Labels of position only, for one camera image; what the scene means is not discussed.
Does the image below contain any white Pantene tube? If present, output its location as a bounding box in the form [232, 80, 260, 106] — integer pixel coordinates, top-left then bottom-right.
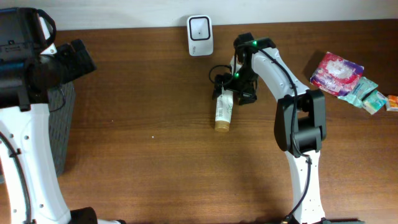
[215, 88, 233, 133]

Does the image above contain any red purple pad package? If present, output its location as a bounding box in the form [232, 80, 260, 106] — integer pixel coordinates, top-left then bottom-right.
[310, 52, 364, 96]

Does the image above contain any teal wet wipes pack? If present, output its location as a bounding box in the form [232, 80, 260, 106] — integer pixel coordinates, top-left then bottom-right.
[338, 77, 378, 108]

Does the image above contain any green tissue pack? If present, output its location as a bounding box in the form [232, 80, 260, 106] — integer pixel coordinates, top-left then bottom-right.
[363, 90, 388, 114]

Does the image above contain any orange tissue pack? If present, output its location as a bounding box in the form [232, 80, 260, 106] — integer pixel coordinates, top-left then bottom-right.
[386, 95, 398, 112]

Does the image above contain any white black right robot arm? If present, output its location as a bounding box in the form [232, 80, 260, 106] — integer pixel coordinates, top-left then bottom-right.
[210, 33, 327, 223]

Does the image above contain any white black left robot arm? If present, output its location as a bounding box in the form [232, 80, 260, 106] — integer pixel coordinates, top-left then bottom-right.
[1, 7, 99, 223]

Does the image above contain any white barcode scanner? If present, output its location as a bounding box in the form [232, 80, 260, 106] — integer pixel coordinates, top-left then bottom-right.
[187, 15, 214, 57]

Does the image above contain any dark grey plastic basket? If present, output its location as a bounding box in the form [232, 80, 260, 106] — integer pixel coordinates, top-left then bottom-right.
[48, 82, 76, 177]

